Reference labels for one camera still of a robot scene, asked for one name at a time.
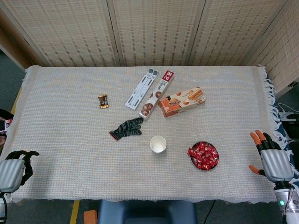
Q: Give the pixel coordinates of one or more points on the beige woven tablecloth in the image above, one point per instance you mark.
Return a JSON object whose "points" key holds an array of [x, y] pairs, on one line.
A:
{"points": [[70, 140]]}

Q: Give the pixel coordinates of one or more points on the white paper cup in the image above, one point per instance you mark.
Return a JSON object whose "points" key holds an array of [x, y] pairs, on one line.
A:
{"points": [[158, 145]]}

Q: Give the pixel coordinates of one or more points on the brown gold snack packet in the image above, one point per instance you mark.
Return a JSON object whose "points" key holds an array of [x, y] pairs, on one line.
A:
{"points": [[103, 101]]}

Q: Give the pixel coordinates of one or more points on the orange wafer roll box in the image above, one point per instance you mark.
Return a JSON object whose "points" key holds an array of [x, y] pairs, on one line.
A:
{"points": [[182, 101]]}

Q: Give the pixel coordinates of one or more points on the person in dark clothes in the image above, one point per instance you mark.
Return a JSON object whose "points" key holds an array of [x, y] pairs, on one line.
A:
{"points": [[3, 114]]}

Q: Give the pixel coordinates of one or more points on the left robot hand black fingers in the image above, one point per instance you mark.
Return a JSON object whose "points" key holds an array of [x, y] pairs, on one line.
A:
{"points": [[11, 172]]}

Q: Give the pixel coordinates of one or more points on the long white cookie box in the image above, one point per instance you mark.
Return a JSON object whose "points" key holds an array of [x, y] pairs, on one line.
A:
{"points": [[158, 89]]}

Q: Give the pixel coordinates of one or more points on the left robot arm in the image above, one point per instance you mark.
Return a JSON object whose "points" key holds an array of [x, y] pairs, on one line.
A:
{"points": [[2, 205]]}

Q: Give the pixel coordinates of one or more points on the bamboo folding screen panel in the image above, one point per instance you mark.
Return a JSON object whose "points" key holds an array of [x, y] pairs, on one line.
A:
{"points": [[233, 32], [14, 42], [158, 32], [70, 32], [285, 58]]}

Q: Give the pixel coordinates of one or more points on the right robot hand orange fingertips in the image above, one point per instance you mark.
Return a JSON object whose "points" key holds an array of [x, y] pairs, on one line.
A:
{"points": [[276, 163]]}

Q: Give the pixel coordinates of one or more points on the blue padded seat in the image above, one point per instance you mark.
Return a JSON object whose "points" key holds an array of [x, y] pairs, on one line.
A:
{"points": [[147, 212]]}

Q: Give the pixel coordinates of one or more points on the white grey folding stand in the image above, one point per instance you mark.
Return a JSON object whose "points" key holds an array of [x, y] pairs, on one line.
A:
{"points": [[140, 91]]}

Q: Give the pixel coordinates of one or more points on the metal bowl of red candies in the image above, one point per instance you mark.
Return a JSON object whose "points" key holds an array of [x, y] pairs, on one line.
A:
{"points": [[192, 161]]}

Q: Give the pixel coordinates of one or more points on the orange block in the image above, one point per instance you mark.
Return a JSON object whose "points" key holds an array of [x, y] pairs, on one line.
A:
{"points": [[90, 217]]}

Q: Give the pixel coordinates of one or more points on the black grey knit glove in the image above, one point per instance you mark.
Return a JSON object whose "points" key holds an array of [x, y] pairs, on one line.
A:
{"points": [[126, 128]]}

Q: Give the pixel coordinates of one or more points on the white plastic bracket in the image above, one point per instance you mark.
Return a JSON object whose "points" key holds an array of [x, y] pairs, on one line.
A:
{"points": [[286, 115]]}

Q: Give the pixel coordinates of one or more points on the red candy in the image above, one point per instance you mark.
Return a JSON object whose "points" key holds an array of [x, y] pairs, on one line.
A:
{"points": [[192, 151], [205, 166], [215, 155]]}

